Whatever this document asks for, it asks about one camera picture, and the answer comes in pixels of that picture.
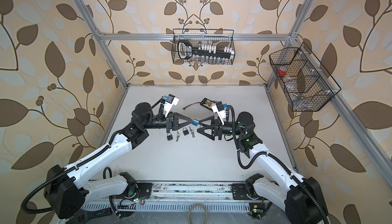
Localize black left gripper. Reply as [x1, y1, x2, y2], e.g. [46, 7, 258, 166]
[140, 110, 191, 135]

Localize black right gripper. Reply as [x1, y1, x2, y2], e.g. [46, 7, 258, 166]
[198, 116, 244, 142]

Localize blue padlock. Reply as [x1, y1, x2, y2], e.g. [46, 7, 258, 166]
[192, 119, 199, 126]

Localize black padlock with key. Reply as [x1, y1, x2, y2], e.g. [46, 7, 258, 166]
[182, 128, 189, 136]

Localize silver keys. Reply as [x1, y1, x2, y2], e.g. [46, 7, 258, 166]
[189, 127, 195, 138]
[176, 131, 181, 142]

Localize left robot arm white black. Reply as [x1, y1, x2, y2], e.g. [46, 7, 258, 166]
[20, 95, 198, 219]

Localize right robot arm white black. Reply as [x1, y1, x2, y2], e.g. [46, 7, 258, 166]
[197, 104, 329, 224]

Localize silver keys on table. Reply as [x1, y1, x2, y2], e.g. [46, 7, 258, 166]
[176, 131, 181, 142]

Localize black padlock right open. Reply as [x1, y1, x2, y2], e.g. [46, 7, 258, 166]
[166, 133, 173, 141]

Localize black charging board yellow connectors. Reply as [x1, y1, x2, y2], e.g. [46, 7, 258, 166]
[200, 98, 216, 109]

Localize black tool set in basket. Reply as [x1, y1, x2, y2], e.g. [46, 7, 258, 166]
[177, 40, 235, 60]

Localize red item in basket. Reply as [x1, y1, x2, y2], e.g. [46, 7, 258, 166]
[277, 66, 288, 77]

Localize aluminium back crossbar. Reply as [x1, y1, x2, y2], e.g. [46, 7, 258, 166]
[97, 32, 292, 42]

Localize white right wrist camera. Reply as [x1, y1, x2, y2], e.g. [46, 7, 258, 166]
[211, 101, 227, 125]

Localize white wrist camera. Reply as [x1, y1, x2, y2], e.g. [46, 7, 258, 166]
[211, 101, 227, 125]
[163, 94, 179, 117]

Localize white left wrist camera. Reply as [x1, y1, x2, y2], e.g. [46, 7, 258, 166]
[163, 94, 179, 117]

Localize aluminium frame post left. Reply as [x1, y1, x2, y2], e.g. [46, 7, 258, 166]
[72, 0, 128, 89]

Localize aluminium frame post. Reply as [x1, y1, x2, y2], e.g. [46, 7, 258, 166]
[72, 0, 128, 89]
[264, 0, 327, 89]

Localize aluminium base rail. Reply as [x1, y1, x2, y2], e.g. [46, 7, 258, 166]
[82, 181, 269, 214]

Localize back wire basket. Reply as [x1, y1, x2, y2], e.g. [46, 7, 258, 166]
[171, 28, 236, 65]

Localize wire basket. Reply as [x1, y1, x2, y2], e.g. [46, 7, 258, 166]
[171, 28, 236, 65]
[269, 43, 341, 112]

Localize rope ring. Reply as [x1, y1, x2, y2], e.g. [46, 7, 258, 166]
[187, 204, 209, 224]

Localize right wire basket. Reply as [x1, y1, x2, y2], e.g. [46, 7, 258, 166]
[269, 43, 341, 112]

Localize aluminium frame post right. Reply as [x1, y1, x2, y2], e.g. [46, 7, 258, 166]
[264, 0, 327, 89]

